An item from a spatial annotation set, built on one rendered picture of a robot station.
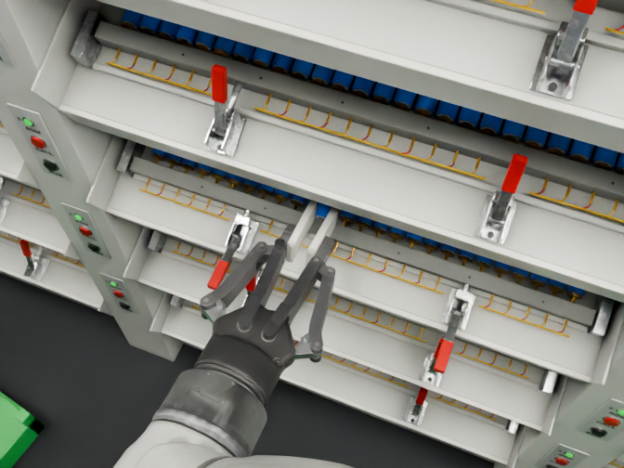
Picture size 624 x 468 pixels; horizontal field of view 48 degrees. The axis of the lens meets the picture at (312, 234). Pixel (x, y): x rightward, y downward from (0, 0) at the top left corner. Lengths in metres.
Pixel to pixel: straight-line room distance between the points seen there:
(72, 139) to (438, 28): 0.44
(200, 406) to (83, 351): 0.84
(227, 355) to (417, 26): 0.32
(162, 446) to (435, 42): 0.37
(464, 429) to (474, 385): 0.19
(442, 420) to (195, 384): 0.63
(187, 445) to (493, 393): 0.52
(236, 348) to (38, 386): 0.83
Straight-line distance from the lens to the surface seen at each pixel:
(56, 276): 1.34
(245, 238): 0.83
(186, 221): 0.88
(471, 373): 1.00
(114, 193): 0.92
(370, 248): 0.81
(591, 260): 0.67
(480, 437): 1.18
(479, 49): 0.51
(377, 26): 0.52
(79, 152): 0.83
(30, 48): 0.72
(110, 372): 1.40
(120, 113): 0.74
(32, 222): 1.17
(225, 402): 0.61
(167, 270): 1.07
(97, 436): 1.37
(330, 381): 1.18
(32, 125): 0.83
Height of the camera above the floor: 1.27
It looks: 59 degrees down
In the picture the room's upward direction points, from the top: straight up
